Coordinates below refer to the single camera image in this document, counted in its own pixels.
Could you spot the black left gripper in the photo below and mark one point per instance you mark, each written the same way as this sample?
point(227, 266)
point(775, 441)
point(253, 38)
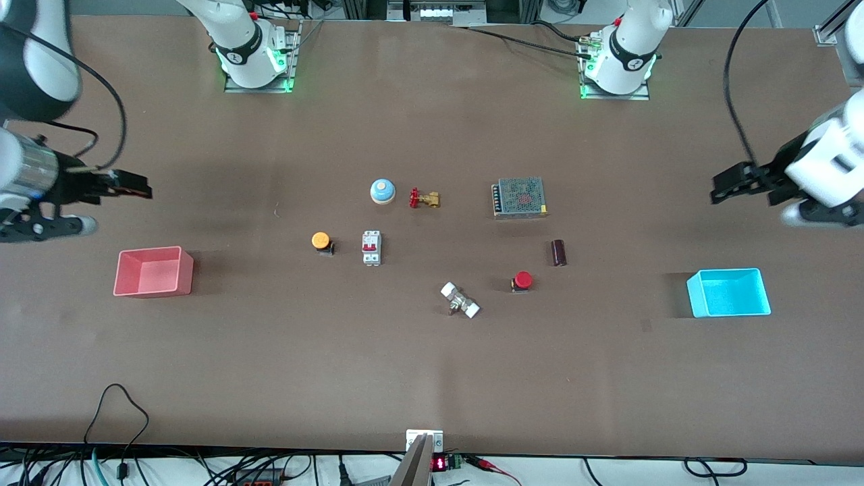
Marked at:
point(769, 177)

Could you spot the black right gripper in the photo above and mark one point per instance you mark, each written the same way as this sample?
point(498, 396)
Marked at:
point(72, 186)

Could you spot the yellow push button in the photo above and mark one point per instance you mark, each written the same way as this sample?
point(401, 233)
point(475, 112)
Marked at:
point(320, 239)

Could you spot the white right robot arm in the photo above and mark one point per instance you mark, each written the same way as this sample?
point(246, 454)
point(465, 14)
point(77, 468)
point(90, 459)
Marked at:
point(243, 44)

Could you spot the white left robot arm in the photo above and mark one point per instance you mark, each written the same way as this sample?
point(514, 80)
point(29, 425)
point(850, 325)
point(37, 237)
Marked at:
point(628, 47)

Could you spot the pink plastic box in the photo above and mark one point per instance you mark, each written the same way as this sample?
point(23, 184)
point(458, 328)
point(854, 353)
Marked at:
point(152, 275)

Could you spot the light blue plastic box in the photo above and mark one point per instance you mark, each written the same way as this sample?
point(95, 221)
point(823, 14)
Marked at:
point(729, 297)

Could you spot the dark brown cylinder capacitor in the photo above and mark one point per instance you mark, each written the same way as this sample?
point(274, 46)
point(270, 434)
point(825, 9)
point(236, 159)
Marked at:
point(559, 253)

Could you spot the metal mesh power supply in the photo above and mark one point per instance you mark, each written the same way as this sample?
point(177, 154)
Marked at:
point(520, 196)

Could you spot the red push button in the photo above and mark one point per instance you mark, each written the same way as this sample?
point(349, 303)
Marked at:
point(523, 279)

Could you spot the blue white dome buzzer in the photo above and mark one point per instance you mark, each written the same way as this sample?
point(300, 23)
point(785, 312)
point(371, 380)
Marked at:
point(383, 191)

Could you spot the white metal pipe fitting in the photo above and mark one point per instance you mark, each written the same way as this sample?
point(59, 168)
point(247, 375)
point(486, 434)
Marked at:
point(460, 300)

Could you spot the red digit display module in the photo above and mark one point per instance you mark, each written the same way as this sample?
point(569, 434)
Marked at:
point(442, 463)

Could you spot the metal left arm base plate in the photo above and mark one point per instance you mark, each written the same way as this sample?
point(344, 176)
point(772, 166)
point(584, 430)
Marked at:
point(614, 97)

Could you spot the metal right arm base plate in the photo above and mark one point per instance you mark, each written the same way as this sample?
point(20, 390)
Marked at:
point(260, 89)

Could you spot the aluminium frame profile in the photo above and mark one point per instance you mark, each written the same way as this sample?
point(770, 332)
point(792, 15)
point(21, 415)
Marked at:
point(827, 35)

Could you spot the white metal bracket plate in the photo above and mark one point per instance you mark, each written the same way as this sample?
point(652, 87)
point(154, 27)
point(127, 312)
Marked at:
point(413, 437)

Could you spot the grey camera support bar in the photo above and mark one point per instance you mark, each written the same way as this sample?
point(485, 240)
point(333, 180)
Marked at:
point(413, 469)

